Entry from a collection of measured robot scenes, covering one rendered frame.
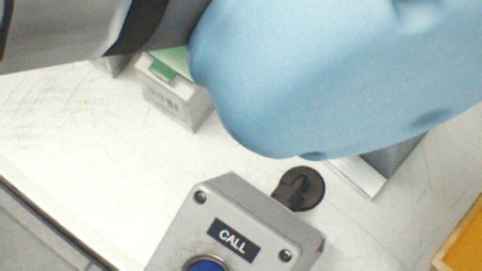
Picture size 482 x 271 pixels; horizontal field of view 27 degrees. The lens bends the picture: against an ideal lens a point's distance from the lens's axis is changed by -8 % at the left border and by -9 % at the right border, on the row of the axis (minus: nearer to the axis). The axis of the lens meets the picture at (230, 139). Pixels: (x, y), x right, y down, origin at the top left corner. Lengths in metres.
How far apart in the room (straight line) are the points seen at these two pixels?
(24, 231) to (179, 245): 1.03
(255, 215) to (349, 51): 0.42
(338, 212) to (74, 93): 0.19
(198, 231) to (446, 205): 0.17
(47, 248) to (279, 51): 1.44
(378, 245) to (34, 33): 0.51
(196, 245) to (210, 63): 0.41
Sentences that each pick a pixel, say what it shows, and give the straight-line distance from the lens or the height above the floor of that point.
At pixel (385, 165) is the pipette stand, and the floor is 0.91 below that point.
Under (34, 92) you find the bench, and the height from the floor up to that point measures 0.87.
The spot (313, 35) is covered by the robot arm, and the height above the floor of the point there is 1.37.
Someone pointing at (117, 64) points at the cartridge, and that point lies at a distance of 0.69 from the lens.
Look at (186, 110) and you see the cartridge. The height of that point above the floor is 0.91.
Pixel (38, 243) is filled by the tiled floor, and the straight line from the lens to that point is 1.60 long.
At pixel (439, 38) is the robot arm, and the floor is 1.36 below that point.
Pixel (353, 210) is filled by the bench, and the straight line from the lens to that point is 0.67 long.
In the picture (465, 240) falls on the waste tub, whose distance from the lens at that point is 0.66.
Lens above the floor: 1.51
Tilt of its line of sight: 70 degrees down
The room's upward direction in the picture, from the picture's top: 7 degrees counter-clockwise
